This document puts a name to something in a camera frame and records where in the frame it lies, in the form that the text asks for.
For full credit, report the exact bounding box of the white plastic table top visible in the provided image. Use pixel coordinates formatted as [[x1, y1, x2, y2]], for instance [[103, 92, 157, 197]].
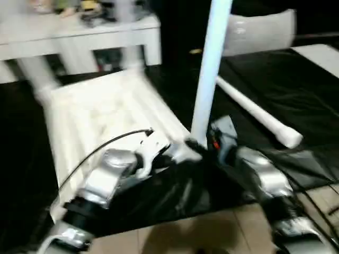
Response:
[[34, 67, 202, 221]]

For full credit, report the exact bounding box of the black work mat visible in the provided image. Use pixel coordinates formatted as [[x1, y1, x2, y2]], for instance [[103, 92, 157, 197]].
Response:
[[0, 47, 339, 239]]

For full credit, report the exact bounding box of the black cabinet with gold label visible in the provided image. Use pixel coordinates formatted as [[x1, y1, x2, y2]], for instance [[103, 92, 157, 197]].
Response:
[[158, 0, 213, 65]]

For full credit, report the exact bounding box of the grey cushion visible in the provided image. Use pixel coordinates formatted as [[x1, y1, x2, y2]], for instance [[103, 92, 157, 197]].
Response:
[[222, 8, 298, 57]]

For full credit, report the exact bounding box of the white sideboard with glass doors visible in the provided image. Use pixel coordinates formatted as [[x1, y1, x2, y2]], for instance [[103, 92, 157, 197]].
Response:
[[0, 0, 163, 83]]

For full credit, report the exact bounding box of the beige plush toy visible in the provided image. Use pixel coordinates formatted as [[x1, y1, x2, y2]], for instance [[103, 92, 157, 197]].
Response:
[[55, 0, 81, 18]]

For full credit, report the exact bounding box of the spotted plush toy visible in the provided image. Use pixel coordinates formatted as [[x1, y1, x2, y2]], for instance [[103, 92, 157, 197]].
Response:
[[30, 0, 51, 14]]

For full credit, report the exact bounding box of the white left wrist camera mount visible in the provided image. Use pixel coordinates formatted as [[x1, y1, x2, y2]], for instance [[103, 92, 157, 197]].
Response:
[[131, 129, 173, 180]]

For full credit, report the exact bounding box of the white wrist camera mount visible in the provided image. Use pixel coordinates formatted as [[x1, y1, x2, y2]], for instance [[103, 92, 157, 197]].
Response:
[[210, 115, 238, 160], [131, 129, 173, 180]]

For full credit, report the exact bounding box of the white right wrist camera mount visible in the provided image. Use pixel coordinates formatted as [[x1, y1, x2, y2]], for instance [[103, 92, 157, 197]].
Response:
[[210, 115, 238, 160]]

